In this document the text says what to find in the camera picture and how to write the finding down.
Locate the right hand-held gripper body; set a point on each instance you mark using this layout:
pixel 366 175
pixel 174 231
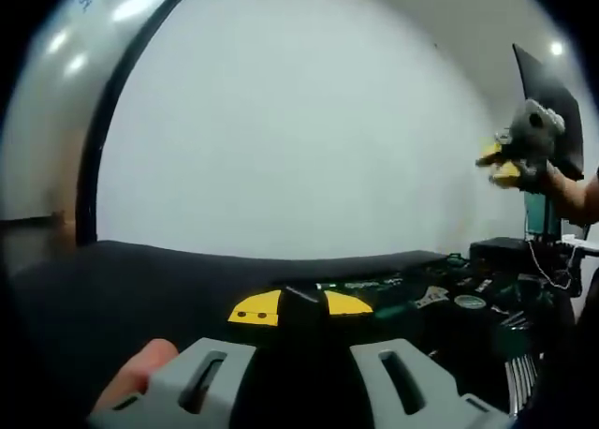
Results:
pixel 533 129

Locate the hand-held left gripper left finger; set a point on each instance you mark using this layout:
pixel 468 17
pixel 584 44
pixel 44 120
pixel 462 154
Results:
pixel 173 373

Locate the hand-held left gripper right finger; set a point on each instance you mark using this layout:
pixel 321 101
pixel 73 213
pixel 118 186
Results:
pixel 440 396

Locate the black toolbox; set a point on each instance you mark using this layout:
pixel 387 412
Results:
pixel 468 326

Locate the chrome wrench tool set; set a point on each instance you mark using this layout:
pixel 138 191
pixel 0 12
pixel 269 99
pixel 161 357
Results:
pixel 519 382

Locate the green label bit strip tool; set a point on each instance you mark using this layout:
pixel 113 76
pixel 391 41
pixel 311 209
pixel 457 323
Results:
pixel 365 285

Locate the black tool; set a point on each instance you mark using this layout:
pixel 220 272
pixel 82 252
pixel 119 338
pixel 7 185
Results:
pixel 304 307

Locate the black flat screen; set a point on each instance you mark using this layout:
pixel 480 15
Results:
pixel 547 82

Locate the green screen stand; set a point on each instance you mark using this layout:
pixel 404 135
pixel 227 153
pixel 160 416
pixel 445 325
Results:
pixel 543 213

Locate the white power strip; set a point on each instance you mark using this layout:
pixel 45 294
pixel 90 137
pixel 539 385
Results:
pixel 580 244

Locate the black partition frame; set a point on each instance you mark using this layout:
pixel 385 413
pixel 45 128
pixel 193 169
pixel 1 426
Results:
pixel 92 167

